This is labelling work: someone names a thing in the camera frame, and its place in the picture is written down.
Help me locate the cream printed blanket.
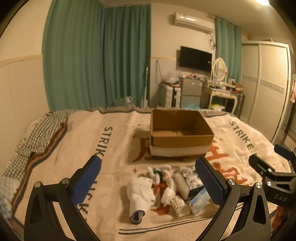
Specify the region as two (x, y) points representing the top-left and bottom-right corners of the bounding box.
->
(11, 106), (292, 241)

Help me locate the large green curtain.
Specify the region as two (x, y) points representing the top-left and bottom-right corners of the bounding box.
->
(42, 1), (152, 110)

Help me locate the white plastic bag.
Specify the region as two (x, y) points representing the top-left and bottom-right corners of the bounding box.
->
(161, 177), (177, 206)

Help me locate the narrow green curtain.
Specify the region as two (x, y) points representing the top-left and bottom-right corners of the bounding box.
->
(215, 17), (242, 83)

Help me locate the white wall air conditioner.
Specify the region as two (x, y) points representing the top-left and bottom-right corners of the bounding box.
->
(173, 12), (214, 34)

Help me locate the open cardboard box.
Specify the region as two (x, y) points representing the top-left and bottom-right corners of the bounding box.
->
(149, 109), (214, 158)

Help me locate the white oval vanity mirror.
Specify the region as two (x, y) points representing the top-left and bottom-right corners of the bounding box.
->
(211, 57), (227, 82)

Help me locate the white dressing table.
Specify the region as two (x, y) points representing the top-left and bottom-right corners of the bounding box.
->
(200, 86), (240, 114)

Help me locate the white sliding wardrobe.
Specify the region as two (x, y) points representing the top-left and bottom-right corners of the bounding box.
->
(240, 41), (295, 144)

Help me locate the white stick vacuum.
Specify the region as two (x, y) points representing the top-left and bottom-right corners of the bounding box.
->
(141, 66), (149, 108)

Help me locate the white suitcase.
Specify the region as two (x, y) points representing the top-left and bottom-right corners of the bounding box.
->
(159, 85), (181, 108)

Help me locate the clear water jug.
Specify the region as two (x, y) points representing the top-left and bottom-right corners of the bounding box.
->
(115, 96), (135, 109)

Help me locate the large patterned tissue pack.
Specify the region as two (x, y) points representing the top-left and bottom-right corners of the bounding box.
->
(173, 166), (204, 200)

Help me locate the white green pipe-cleaner toy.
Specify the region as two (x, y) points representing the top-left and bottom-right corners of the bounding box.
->
(147, 165), (171, 185)

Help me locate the black wall television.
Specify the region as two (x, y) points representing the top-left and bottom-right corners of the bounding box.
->
(179, 46), (212, 72)

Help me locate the checkered green bedsheet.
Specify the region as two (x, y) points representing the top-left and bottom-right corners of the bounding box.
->
(0, 109), (77, 220)

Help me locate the small blue tissue pack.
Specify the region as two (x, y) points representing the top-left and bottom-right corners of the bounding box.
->
(189, 188), (219, 216)

